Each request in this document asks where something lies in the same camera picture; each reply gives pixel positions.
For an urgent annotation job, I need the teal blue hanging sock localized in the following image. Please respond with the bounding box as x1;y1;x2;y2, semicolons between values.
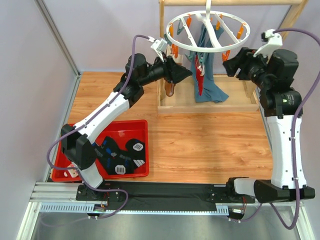
189;24;230;104

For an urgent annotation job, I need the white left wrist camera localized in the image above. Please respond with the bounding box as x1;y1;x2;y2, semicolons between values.
150;38;168;62

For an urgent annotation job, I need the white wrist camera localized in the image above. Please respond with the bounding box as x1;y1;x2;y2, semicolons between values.
253;29;283;58
150;38;168;62

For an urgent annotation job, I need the orange clip front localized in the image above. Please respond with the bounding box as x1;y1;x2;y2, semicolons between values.
221;50;231;62

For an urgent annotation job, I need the white round clip hanger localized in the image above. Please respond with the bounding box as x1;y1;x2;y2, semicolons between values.
163;0;251;53

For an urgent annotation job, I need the red santa sock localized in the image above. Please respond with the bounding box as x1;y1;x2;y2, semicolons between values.
63;163;79;179
195;55;205;96

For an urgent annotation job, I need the wooden rack frame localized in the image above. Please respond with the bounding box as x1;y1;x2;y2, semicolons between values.
157;0;307;114

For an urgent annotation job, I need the black sock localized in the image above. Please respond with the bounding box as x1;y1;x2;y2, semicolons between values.
92;136;135;175
125;138;146;169

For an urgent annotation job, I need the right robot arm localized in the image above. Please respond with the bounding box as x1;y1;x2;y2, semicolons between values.
223;47;316;203

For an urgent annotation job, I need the brown cream hanging sock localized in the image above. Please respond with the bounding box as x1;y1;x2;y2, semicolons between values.
164;46;184;97

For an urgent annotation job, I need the red plastic bin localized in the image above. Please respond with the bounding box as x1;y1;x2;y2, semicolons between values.
51;119;150;183

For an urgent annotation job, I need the aluminium rail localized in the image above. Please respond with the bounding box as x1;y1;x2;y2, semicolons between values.
29;181;311;221

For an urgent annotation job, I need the orange clip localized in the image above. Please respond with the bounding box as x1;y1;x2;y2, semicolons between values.
170;43;179;58
221;50;231;62

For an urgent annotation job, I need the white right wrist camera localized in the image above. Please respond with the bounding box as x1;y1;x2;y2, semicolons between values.
253;29;283;58

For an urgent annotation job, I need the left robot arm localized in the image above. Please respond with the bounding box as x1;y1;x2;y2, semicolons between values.
60;53;192;200

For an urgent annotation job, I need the black base mat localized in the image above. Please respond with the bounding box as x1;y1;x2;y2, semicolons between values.
76;181;255;212

